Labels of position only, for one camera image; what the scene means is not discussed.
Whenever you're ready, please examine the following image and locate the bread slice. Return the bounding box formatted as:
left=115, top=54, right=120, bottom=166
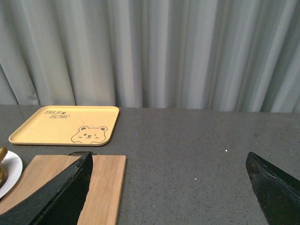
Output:
left=0, top=147, right=8, bottom=187

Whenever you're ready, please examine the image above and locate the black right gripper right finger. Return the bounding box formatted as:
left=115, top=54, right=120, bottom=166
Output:
left=246, top=152, right=300, bottom=225

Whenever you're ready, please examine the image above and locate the metal cutting board handle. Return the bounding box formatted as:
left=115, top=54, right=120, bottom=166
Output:
left=68, top=151, right=98, bottom=156

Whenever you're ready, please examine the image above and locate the grey curtain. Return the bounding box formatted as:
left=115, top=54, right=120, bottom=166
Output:
left=0, top=0, right=300, bottom=113

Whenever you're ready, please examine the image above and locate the yellow bear tray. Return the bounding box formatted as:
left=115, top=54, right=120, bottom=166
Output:
left=9, top=105, right=120, bottom=146

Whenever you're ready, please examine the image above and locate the white round plate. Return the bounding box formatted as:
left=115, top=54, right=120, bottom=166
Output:
left=0, top=151, right=23, bottom=198

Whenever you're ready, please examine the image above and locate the wooden cutting board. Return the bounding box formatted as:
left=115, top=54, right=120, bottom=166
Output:
left=0, top=155, right=126, bottom=225

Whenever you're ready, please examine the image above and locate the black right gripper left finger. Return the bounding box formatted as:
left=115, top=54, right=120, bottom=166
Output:
left=0, top=152, right=93, bottom=225

